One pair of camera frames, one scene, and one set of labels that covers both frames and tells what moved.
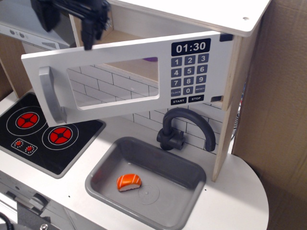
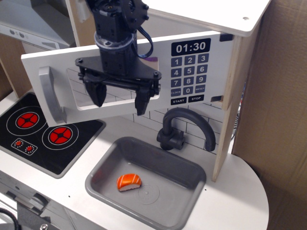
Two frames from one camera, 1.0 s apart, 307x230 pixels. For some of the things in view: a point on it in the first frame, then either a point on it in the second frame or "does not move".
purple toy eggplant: [151, 59] does not move
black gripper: [96, 12] -> [138, 75]
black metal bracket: [29, 219] does not move
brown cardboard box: [271, 129] does not move
